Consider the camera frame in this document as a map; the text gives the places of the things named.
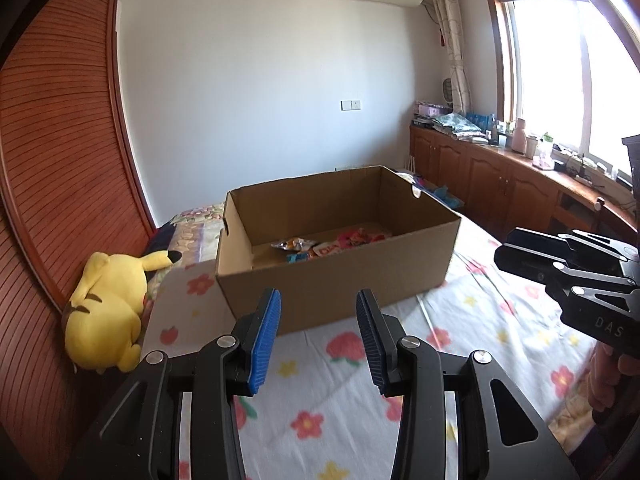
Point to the white wall socket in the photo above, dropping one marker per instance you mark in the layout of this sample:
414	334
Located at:
350	105

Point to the blue and white snack packet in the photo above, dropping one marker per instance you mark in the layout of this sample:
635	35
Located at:
297	257

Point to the patterned beige curtain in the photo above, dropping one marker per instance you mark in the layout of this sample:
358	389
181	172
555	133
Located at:
452	35

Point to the floral white bed sheet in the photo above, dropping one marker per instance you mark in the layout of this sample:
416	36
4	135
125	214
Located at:
450	360

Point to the person's right hand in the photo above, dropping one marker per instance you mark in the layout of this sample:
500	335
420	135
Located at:
605	375

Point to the yellow plush toy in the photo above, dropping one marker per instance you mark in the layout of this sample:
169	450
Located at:
105	310

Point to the wooden framed window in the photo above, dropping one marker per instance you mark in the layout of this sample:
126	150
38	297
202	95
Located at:
560	60

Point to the brown slatted wooden wardrobe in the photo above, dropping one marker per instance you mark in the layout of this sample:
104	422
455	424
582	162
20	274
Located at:
55	160

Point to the red and white snack packet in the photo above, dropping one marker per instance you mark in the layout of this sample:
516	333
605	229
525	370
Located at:
327	249

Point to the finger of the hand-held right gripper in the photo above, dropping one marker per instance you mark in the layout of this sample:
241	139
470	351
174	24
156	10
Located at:
540	240
525	262

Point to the pink thermos bottle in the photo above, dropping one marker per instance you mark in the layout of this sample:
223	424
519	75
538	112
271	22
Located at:
518	137

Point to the blue crumpled cloth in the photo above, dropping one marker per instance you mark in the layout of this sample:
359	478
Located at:
442	195

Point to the silver snack packet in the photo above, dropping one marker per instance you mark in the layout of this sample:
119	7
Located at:
292	244

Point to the long brown wooden cabinet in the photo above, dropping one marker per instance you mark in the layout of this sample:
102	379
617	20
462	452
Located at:
490	180

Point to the small white fan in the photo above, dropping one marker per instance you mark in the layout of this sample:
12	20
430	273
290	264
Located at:
447	92

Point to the blue bottles pack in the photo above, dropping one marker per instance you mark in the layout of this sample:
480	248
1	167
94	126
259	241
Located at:
481	121

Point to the green capped bottle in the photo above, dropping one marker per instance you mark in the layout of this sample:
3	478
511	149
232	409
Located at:
548	142

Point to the pink tissue pack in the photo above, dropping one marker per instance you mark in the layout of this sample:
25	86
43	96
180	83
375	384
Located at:
544	161

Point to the pink flat box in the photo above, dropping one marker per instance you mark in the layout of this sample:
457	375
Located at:
431	109

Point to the brown cardboard box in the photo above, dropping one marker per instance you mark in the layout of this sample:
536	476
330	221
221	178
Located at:
340	290

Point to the patterned folded cloth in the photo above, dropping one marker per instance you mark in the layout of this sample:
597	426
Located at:
457	125

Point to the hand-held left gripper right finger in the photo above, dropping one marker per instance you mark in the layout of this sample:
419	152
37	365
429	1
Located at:
372	340

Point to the white power strip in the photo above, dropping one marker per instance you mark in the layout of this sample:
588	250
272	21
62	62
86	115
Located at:
595	178

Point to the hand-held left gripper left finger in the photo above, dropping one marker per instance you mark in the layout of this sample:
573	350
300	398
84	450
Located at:
264	340

